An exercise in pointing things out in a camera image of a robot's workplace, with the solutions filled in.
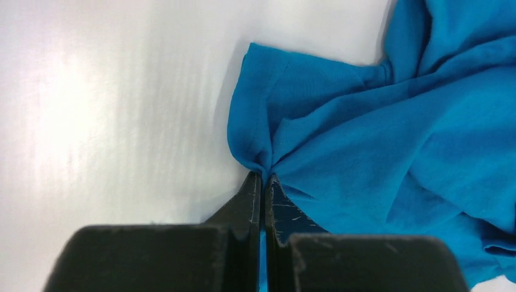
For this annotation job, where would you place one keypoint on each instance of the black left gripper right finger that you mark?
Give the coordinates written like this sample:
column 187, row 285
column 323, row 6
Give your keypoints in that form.
column 302, row 256

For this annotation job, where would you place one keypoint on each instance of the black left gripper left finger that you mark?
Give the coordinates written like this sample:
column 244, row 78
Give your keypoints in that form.
column 219, row 254

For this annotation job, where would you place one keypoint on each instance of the blue t shirt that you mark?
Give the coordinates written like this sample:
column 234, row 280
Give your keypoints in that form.
column 422, row 143

